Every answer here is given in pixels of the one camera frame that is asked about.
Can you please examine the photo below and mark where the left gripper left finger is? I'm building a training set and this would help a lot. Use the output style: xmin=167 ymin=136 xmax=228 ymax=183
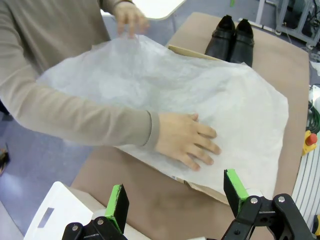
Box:
xmin=61 ymin=184 xmax=131 ymax=240

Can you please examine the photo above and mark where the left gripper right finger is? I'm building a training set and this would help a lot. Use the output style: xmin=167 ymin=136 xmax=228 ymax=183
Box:
xmin=221 ymin=168 xmax=317 ymax=240

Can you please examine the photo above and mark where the white tissue paper sheet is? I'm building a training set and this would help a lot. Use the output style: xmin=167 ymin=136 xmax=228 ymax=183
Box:
xmin=36 ymin=33 xmax=290 ymax=201

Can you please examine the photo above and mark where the black leather shoe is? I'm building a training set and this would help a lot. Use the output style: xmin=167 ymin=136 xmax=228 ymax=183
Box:
xmin=229 ymin=18 xmax=255 ymax=68
xmin=204 ymin=14 xmax=237 ymax=62

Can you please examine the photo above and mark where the person's right forearm beige sleeve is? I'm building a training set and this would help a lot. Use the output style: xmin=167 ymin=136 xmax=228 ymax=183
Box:
xmin=0 ymin=73 xmax=161 ymax=148

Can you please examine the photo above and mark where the person's left forearm beige sleeve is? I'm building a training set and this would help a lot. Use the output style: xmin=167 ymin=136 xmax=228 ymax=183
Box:
xmin=98 ymin=0 xmax=135 ymax=12

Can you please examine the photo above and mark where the white plastic storage box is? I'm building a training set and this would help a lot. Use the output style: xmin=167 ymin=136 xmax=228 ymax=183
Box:
xmin=23 ymin=181 xmax=108 ymax=240

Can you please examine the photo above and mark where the cardboard shoe box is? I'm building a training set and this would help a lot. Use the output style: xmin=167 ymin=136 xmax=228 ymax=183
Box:
xmin=167 ymin=44 xmax=222 ymax=62

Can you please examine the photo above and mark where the person's right hand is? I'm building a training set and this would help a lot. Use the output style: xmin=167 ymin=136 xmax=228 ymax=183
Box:
xmin=154 ymin=112 xmax=222 ymax=172

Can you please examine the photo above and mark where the person's left hand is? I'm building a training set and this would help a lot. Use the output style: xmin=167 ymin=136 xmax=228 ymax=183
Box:
xmin=113 ymin=1 xmax=150 ymax=38

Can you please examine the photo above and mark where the yellow red emergency stop button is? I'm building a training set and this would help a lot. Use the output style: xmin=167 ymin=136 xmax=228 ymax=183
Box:
xmin=301 ymin=129 xmax=319 ymax=157

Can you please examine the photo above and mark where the person in beige sweater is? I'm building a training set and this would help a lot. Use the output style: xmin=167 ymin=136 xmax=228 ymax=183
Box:
xmin=0 ymin=0 xmax=118 ymax=121

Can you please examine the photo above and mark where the white table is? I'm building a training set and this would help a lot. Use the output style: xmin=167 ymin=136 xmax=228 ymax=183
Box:
xmin=132 ymin=0 xmax=187 ymax=21

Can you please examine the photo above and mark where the white ribbed mount panel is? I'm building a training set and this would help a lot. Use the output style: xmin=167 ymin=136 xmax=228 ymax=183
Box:
xmin=291 ymin=149 xmax=320 ymax=228

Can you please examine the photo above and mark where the green cable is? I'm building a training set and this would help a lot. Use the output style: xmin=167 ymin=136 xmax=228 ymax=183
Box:
xmin=306 ymin=99 xmax=320 ymax=133

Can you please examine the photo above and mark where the aluminium frame cart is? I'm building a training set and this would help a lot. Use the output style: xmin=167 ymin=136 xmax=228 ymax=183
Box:
xmin=274 ymin=0 xmax=320 ymax=50

